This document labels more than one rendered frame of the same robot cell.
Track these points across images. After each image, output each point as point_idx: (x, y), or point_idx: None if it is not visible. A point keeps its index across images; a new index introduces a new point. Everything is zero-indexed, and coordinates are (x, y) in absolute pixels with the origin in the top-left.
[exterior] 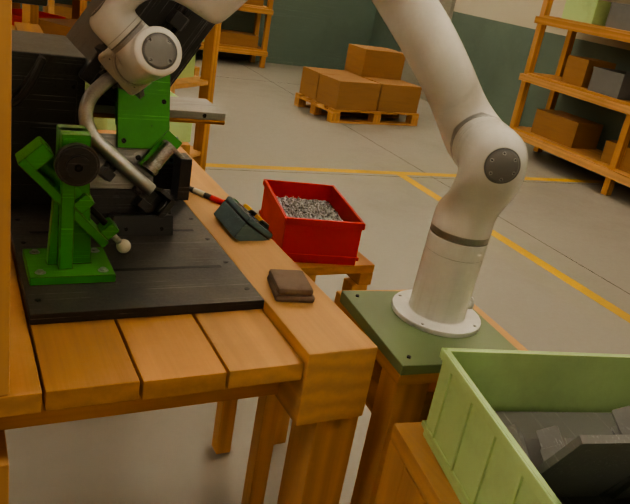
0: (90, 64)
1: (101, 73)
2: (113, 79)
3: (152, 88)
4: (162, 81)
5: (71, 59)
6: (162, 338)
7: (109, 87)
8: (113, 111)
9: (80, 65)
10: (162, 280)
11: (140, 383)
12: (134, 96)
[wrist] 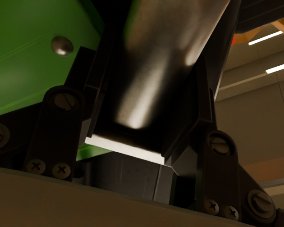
0: (226, 37)
1: (197, 70)
2: (132, 86)
3: None
4: None
5: (283, 7)
6: None
7: (128, 34)
8: None
9: (246, 3)
10: None
11: None
12: (17, 28)
